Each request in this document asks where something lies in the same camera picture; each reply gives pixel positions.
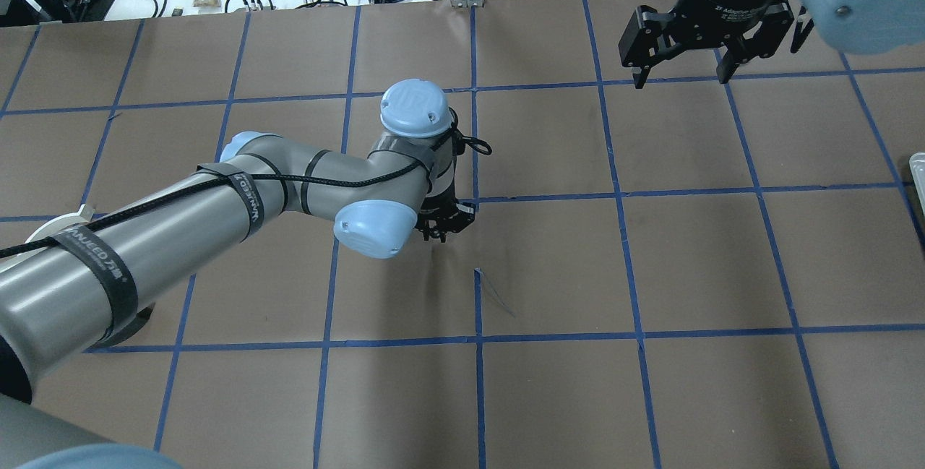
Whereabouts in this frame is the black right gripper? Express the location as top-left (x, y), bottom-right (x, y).
top-left (619, 0), bottom-right (797, 90)

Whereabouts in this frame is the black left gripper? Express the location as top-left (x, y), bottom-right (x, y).
top-left (416, 182), bottom-right (477, 242)

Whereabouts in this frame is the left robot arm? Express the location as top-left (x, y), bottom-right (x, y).
top-left (1, 78), bottom-right (492, 468)

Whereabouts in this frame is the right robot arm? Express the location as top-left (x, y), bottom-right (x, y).
top-left (618, 0), bottom-right (923, 88)

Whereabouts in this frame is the ribbed metal tray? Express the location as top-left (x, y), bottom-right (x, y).
top-left (908, 152), bottom-right (925, 211)

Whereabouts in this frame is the white curved plastic piece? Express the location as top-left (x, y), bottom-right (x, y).
top-left (27, 205), bottom-right (95, 253)

